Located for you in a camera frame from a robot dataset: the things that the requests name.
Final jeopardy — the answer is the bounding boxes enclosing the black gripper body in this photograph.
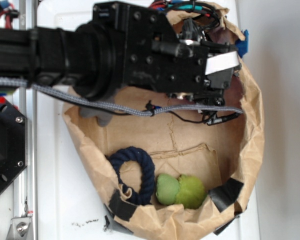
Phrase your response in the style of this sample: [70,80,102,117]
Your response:
[91,1,241,105]

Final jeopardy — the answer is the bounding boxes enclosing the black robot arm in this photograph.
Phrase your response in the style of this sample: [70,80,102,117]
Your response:
[0,0,241,105]

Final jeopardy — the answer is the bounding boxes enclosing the grey plush bunny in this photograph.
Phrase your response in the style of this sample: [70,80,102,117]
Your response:
[79,107,113,127]

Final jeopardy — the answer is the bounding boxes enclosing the brown paper bag basket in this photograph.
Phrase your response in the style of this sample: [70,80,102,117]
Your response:
[62,1,265,240]

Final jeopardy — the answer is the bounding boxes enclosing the green plush toy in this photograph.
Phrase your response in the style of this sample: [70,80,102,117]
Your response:
[156,173,207,210]

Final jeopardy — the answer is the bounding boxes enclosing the navy rope ring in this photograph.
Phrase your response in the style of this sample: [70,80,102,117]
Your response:
[107,146,156,206]

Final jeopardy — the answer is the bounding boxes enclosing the grey braided cable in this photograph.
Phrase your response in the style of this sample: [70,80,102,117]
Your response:
[0,76,244,118]

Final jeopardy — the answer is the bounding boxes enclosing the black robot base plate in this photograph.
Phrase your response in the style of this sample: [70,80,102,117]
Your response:
[0,96,27,195]

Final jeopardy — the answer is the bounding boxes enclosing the aluminium rail frame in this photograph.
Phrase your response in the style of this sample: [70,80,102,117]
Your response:
[5,0,38,240]

